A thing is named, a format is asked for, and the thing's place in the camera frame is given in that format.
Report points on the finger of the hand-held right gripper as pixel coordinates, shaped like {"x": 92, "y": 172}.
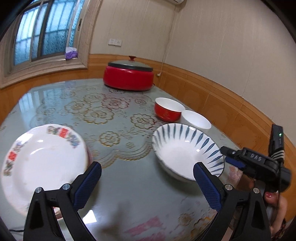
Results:
{"x": 254, "y": 158}
{"x": 235, "y": 162}

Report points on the grey pot lid red knob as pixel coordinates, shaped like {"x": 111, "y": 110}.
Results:
{"x": 129, "y": 64}

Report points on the purple tissue box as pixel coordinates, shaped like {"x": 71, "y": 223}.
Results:
{"x": 71, "y": 53}

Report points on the red bowl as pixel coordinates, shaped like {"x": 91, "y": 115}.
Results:
{"x": 166, "y": 114}

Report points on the plain white bowl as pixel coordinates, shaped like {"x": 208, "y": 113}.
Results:
{"x": 196, "y": 120}

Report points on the blue striped white bowl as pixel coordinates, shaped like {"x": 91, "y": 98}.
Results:
{"x": 178, "y": 150}

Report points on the white plate red blue pattern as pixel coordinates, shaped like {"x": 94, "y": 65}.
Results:
{"x": 46, "y": 162}

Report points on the white wall outlet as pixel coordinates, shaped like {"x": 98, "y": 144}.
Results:
{"x": 118, "y": 42}
{"x": 112, "y": 41}

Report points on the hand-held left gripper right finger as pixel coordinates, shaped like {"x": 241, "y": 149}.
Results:
{"x": 207, "y": 185}

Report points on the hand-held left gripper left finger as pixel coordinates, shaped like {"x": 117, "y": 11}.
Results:
{"x": 87, "y": 183}

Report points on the red electric pot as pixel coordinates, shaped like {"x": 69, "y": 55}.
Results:
{"x": 127, "y": 80}

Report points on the person's patterned clothing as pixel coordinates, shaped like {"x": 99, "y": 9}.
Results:
{"x": 281, "y": 229}

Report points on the white air conditioner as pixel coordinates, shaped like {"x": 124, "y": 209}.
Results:
{"x": 178, "y": 1}

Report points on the person's right hand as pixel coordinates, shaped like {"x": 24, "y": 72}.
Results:
{"x": 272, "y": 198}

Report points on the lace floral table mat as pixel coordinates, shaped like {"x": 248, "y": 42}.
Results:
{"x": 97, "y": 111}

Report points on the barred window stone frame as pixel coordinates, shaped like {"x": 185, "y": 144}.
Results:
{"x": 53, "y": 27}

